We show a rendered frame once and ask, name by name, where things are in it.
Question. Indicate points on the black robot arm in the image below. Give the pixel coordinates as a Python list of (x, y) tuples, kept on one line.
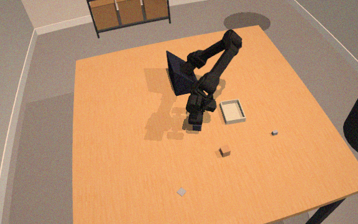
[(231, 43)]

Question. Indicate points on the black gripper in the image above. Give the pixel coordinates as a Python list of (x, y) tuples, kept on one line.
[(197, 118)]

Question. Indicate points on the small tan cube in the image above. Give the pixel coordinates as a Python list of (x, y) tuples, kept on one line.
[(225, 150)]

